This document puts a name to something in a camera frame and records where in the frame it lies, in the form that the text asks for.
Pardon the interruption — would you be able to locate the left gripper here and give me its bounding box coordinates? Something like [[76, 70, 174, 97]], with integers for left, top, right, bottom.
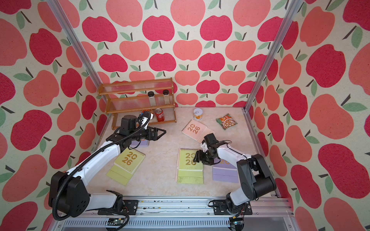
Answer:
[[130, 124, 166, 141]]

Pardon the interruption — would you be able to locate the green calendar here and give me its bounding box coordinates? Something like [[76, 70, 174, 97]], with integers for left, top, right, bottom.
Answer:
[[176, 148, 204, 184], [106, 148, 146, 186]]

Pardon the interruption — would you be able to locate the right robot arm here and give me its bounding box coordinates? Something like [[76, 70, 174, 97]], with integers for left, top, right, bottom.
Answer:
[[193, 133, 277, 215]]

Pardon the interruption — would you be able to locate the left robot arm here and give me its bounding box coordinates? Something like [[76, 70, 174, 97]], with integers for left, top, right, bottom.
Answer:
[[48, 111, 161, 221]]

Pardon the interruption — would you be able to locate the purple calendar near shelf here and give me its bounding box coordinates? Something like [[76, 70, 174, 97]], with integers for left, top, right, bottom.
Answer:
[[130, 140, 150, 148]]

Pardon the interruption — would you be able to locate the red soda can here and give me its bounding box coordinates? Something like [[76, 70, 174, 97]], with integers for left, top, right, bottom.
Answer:
[[154, 108, 165, 122]]

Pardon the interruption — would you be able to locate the pink calendar at back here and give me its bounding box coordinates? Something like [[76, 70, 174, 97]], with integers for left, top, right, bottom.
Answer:
[[182, 119, 215, 143]]

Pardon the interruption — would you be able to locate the purple calendar right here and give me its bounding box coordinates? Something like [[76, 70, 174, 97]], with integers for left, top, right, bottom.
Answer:
[[213, 159, 239, 183]]

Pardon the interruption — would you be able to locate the wooden tiered shelf rack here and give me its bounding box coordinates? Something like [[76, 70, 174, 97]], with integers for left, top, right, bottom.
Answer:
[[98, 78, 177, 130]]

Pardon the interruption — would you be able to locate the right glass spice jar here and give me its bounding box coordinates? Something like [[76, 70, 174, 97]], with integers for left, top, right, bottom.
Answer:
[[162, 90, 170, 105]]

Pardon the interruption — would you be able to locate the glass spice jar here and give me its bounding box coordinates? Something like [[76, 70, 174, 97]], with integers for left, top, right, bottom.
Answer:
[[162, 90, 170, 105], [147, 91, 157, 107]]

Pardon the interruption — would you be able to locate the left glass spice jar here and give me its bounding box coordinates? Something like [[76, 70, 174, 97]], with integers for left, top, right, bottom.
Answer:
[[147, 91, 157, 107]]

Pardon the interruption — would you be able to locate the white yellow food can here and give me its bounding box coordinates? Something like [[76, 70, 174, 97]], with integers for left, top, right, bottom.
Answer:
[[193, 108, 203, 120]]

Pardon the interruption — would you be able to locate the green orange snack packet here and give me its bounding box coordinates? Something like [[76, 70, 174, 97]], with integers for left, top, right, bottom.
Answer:
[[216, 114, 237, 130]]

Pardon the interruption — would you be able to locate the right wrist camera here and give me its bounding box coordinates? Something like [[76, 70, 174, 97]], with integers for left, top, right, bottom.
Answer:
[[201, 141, 209, 153]]

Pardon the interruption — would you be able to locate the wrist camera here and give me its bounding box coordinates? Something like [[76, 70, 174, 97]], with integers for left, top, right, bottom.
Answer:
[[201, 141, 209, 153], [139, 112, 152, 126]]

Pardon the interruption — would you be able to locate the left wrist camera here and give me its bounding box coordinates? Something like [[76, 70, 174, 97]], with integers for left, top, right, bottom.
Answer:
[[139, 112, 152, 126]]

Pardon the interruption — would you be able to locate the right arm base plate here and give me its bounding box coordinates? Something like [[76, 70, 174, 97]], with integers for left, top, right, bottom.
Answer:
[[208, 199, 253, 216]]

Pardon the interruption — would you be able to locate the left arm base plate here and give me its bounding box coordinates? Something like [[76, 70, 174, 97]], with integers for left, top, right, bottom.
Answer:
[[98, 190, 138, 215]]

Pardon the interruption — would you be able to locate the aluminium frame rail front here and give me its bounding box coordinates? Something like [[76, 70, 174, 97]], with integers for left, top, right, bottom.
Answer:
[[46, 196, 299, 231]]

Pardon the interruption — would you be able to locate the left aluminium corner post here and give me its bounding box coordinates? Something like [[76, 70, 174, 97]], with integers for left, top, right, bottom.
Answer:
[[46, 0, 106, 102]]

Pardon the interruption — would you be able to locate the aluminium corner post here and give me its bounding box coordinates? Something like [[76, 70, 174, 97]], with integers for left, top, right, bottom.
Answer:
[[244, 0, 304, 112], [46, 0, 106, 102]]

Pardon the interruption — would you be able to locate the right aluminium corner post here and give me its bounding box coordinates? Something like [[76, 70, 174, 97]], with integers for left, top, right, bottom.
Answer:
[[244, 0, 304, 112]]

